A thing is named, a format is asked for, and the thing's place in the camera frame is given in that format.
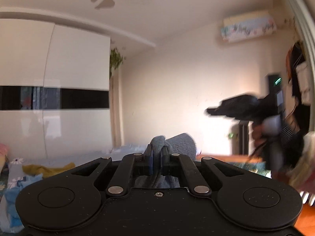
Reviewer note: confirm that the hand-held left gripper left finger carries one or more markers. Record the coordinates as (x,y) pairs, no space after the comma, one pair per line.
(149,161)

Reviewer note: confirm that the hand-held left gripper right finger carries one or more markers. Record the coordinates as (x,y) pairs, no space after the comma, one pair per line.
(164,161)

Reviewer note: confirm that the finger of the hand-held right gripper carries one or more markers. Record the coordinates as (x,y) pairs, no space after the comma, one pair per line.
(233,107)

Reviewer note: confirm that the grey knitted garment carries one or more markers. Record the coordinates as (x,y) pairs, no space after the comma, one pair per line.
(179,143)

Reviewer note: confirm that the hanging clothes and bags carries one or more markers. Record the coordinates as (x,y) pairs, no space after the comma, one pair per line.
(299,78)

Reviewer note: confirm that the person's right hand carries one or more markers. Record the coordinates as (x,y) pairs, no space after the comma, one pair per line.
(257,134)

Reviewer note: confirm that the dark upright panel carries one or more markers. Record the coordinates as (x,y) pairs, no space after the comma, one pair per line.
(243,140)

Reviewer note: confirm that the light blue flowered duvet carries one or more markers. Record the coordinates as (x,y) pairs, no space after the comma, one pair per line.
(86,156)

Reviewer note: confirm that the air conditioner with floral cover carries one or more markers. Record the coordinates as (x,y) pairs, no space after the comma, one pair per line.
(248,25)

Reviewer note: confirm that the mustard yellow garment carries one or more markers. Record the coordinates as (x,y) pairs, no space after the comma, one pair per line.
(46,169)

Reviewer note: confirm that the green hanging plant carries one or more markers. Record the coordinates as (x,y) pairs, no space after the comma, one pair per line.
(115,60)

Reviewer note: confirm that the white wardrobe with black stripe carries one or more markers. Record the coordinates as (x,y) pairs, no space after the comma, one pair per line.
(73,59)

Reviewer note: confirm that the bright blue garment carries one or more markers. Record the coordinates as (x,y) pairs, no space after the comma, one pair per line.
(22,196)

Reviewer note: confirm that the wooden bed frame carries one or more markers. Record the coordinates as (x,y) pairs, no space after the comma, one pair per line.
(226,158)

